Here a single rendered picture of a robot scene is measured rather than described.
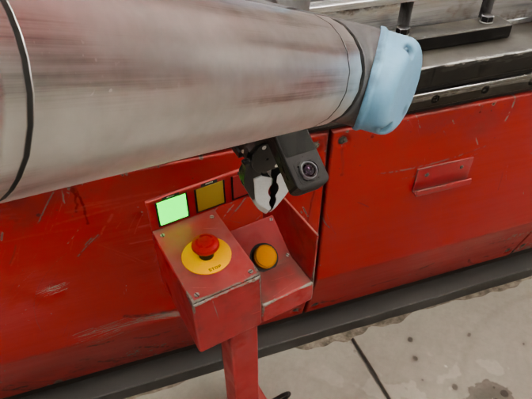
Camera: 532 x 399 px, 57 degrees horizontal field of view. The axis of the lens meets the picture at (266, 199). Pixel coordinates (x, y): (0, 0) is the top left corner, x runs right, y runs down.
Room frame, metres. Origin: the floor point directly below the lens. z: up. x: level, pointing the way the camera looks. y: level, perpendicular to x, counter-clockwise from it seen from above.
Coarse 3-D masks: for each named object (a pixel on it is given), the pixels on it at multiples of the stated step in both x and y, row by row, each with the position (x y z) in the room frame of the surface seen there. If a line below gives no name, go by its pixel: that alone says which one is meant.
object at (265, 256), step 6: (264, 246) 0.54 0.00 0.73; (270, 246) 0.54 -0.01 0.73; (258, 252) 0.53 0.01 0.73; (264, 252) 0.53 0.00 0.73; (270, 252) 0.53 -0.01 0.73; (258, 258) 0.52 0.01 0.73; (264, 258) 0.52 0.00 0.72; (270, 258) 0.53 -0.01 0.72; (276, 258) 0.53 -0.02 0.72; (258, 264) 0.52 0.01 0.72; (264, 264) 0.52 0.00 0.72; (270, 264) 0.52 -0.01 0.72
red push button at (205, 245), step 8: (192, 240) 0.49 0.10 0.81; (200, 240) 0.48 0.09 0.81; (208, 240) 0.48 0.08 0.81; (216, 240) 0.48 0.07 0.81; (192, 248) 0.47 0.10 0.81; (200, 248) 0.47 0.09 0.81; (208, 248) 0.47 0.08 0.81; (216, 248) 0.47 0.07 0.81; (200, 256) 0.47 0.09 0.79; (208, 256) 0.47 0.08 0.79
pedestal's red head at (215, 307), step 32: (192, 192) 0.56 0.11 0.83; (192, 224) 0.54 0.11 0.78; (224, 224) 0.54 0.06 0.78; (256, 224) 0.58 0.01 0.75; (288, 224) 0.56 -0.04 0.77; (160, 256) 0.51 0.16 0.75; (288, 256) 0.54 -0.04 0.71; (192, 288) 0.42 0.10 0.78; (224, 288) 0.42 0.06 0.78; (256, 288) 0.44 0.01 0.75; (288, 288) 0.48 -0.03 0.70; (192, 320) 0.40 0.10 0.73; (224, 320) 0.42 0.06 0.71; (256, 320) 0.44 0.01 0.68
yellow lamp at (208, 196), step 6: (210, 186) 0.58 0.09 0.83; (216, 186) 0.58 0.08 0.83; (222, 186) 0.59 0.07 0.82; (198, 192) 0.57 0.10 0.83; (204, 192) 0.57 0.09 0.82; (210, 192) 0.58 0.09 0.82; (216, 192) 0.58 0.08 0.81; (222, 192) 0.59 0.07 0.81; (198, 198) 0.57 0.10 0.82; (204, 198) 0.57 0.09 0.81; (210, 198) 0.57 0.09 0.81; (216, 198) 0.58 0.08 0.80; (222, 198) 0.59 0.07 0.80; (198, 204) 0.56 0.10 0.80; (204, 204) 0.57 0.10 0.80; (210, 204) 0.57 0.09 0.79; (216, 204) 0.58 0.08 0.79; (198, 210) 0.56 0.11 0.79
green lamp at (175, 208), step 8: (168, 200) 0.54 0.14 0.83; (176, 200) 0.55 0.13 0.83; (184, 200) 0.55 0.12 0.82; (160, 208) 0.54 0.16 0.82; (168, 208) 0.54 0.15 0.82; (176, 208) 0.55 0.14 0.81; (184, 208) 0.55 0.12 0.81; (160, 216) 0.53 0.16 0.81; (168, 216) 0.54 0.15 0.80; (176, 216) 0.55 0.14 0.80; (184, 216) 0.55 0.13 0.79
